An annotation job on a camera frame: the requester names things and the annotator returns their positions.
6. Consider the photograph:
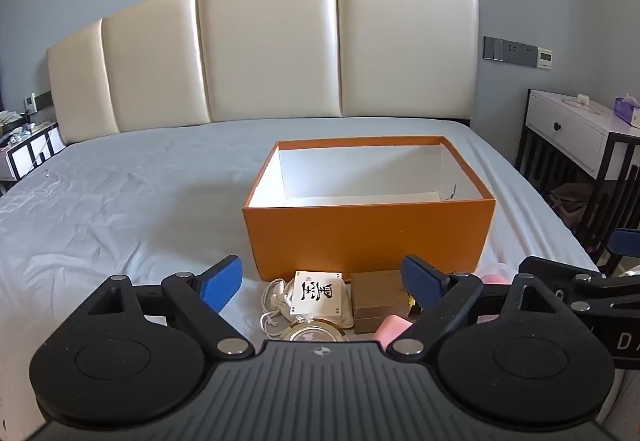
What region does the round gold tin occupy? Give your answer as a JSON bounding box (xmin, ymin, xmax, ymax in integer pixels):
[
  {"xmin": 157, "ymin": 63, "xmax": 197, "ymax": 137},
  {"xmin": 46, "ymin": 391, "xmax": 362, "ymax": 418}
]
[{"xmin": 278, "ymin": 318, "xmax": 354, "ymax": 345}]

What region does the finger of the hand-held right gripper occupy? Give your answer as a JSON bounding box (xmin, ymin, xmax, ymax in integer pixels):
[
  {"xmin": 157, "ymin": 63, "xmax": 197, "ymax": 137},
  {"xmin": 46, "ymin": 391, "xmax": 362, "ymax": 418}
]
[
  {"xmin": 519, "ymin": 256, "xmax": 608, "ymax": 317},
  {"xmin": 607, "ymin": 227, "xmax": 640, "ymax": 272}
]

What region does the white drawstring pouch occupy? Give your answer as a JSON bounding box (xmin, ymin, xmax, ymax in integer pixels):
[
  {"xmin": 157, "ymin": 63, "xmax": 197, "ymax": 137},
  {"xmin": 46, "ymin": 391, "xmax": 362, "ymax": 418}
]
[{"xmin": 259, "ymin": 277, "xmax": 301, "ymax": 341}]

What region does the pink sponge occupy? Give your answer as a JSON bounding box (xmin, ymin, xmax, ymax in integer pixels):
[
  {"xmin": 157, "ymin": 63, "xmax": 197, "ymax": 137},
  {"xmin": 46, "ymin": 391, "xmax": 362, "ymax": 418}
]
[{"xmin": 477, "ymin": 261, "xmax": 519, "ymax": 325}]

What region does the grey wall switch panel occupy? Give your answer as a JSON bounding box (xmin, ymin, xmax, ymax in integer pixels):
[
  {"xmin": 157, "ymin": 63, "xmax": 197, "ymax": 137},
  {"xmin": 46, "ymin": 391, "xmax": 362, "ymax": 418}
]
[{"xmin": 482, "ymin": 36, "xmax": 540, "ymax": 68}]

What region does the brown bag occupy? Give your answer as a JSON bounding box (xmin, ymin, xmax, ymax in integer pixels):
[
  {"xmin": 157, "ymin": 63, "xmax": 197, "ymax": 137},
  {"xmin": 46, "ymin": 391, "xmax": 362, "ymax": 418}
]
[{"xmin": 547, "ymin": 181, "xmax": 589, "ymax": 228}]

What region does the brown cardboard box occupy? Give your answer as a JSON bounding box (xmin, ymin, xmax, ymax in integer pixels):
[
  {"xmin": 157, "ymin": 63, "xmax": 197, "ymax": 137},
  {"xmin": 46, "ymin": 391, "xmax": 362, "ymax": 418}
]
[{"xmin": 349, "ymin": 269, "xmax": 414, "ymax": 335}]

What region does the white bed sheet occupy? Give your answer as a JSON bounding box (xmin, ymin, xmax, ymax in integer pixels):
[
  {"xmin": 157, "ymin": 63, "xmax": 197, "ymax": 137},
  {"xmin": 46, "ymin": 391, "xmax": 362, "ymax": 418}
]
[{"xmin": 0, "ymin": 118, "xmax": 602, "ymax": 424}]

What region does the cream padded headboard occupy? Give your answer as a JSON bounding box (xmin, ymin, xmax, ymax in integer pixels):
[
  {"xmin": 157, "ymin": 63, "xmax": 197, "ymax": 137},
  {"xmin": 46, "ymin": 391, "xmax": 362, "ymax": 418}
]
[{"xmin": 46, "ymin": 0, "xmax": 481, "ymax": 144}]

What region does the white card box black print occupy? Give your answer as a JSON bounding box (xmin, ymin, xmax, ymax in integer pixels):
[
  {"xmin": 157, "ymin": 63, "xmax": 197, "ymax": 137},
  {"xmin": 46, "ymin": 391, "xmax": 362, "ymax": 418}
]
[{"xmin": 290, "ymin": 270, "xmax": 356, "ymax": 328}]

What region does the pink soap box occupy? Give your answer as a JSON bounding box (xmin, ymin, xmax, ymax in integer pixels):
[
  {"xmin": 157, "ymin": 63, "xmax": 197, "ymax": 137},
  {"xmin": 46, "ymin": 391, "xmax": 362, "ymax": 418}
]
[{"xmin": 374, "ymin": 314, "xmax": 412, "ymax": 345}]

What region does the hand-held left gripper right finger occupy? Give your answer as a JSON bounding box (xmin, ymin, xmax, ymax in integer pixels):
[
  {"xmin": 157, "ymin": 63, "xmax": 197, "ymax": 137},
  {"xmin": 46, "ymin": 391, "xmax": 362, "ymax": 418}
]
[{"xmin": 387, "ymin": 254, "xmax": 563, "ymax": 363}]

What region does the white nightstand with black frame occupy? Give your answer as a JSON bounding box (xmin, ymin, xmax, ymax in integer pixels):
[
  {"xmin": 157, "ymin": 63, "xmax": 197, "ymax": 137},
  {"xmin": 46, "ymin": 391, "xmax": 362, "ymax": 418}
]
[{"xmin": 515, "ymin": 88, "xmax": 640, "ymax": 268}]

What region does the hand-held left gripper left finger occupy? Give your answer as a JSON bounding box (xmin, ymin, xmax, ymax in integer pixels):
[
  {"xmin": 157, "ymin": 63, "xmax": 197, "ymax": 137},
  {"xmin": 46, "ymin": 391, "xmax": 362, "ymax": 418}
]
[{"xmin": 86, "ymin": 255, "xmax": 254, "ymax": 361}]

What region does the cluttered white nightstand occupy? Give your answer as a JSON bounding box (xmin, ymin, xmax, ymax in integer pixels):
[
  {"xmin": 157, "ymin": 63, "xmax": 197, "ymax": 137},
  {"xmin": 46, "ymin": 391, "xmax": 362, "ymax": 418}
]
[{"xmin": 0, "ymin": 110, "xmax": 66, "ymax": 194}]

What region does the purple tissue box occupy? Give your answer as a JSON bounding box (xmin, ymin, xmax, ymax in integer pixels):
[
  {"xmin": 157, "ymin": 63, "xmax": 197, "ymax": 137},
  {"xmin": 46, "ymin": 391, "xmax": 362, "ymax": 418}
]
[{"xmin": 612, "ymin": 93, "xmax": 640, "ymax": 128}]

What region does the orange cardboard box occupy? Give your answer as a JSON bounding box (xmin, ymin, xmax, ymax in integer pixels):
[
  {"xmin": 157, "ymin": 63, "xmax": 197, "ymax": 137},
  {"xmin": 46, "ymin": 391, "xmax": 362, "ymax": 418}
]
[{"xmin": 242, "ymin": 135, "xmax": 496, "ymax": 282}]

